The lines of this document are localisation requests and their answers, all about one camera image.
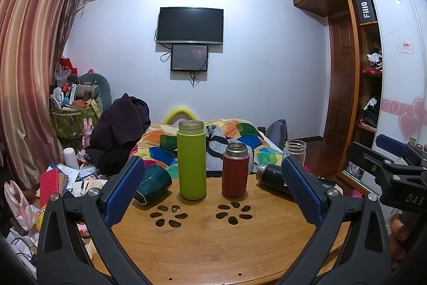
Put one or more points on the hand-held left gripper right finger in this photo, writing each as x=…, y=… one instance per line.
x=300, y=191

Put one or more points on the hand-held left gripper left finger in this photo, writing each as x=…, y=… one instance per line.
x=125, y=191

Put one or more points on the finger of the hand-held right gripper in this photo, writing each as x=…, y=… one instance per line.
x=390, y=144
x=367, y=156

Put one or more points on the dark green cup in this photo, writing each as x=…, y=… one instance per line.
x=155, y=181

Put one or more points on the red insulated cup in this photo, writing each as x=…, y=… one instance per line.
x=235, y=174

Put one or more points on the tall lime green cup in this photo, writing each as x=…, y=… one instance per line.
x=191, y=164

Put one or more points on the black insulated bottle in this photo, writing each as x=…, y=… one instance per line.
x=271, y=176

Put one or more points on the black folded clothes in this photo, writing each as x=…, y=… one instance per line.
x=372, y=111

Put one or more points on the clear glass jar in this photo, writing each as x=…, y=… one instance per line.
x=295, y=151

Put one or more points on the pile of papers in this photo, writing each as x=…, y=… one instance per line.
x=80, y=178

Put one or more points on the colourful patchwork blanket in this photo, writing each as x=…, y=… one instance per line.
x=156, y=144

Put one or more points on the white plastic bottle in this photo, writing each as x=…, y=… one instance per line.
x=71, y=158

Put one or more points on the purple chair back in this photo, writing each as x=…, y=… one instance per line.
x=278, y=131

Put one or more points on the dark clothing pile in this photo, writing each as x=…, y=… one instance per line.
x=116, y=128

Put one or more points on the wooden wardrobe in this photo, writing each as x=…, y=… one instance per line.
x=397, y=78

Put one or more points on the pink bunny toy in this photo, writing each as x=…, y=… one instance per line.
x=87, y=131

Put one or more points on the red book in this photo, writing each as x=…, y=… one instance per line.
x=50, y=186

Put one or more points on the brown wooden door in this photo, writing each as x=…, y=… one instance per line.
x=343, y=78

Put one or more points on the red white folded clothes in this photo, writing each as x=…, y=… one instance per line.
x=374, y=63

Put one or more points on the green storage basket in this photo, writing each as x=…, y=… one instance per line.
x=68, y=123

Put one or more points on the yellow pillow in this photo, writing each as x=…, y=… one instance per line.
x=180, y=111

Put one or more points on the red white sticker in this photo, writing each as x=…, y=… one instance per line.
x=405, y=47

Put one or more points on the grey green neck pillow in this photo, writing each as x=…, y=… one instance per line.
x=105, y=89

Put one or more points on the pink cloth bag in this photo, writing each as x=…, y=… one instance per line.
x=20, y=205

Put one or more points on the black box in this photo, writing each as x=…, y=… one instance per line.
x=366, y=9

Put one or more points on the red paper bag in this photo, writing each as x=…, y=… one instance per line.
x=68, y=66

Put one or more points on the striped pink curtain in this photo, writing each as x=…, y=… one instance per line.
x=26, y=71

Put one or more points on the small black wall monitor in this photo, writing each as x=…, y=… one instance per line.
x=189, y=58

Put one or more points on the black wall television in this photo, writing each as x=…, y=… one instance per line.
x=190, y=25

